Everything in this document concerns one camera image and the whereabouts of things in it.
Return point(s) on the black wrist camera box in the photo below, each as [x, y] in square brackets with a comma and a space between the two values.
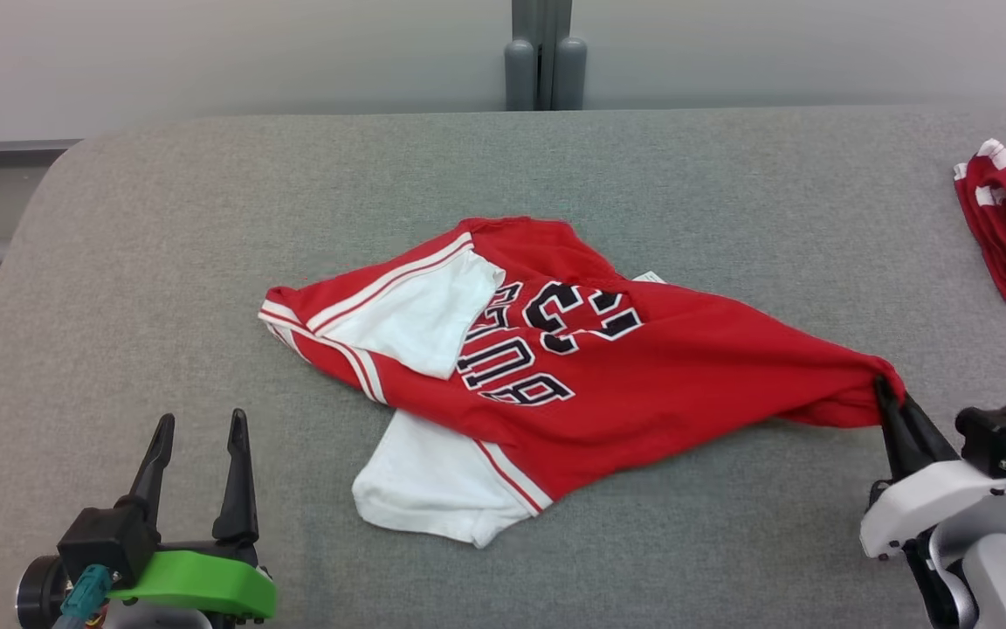
[106, 542]
[1001, 437]

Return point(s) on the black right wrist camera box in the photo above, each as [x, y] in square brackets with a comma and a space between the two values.
[1001, 437]

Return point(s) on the red white-sleeved Bulls shirt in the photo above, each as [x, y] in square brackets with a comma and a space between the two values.
[686, 367]

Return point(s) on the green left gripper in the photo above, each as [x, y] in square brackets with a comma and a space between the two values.
[197, 581]

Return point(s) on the grey partition post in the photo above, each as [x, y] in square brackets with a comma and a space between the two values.
[547, 17]

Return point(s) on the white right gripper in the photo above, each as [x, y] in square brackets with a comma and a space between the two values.
[931, 507]

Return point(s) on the grey fabric sofa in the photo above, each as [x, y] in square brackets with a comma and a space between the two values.
[206, 262]

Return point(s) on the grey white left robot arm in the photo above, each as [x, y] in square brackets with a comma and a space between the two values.
[162, 620]

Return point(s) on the grey rounded post foot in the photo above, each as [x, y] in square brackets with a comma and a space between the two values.
[520, 79]
[570, 77]

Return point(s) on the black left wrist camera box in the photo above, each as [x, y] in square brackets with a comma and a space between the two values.
[106, 542]

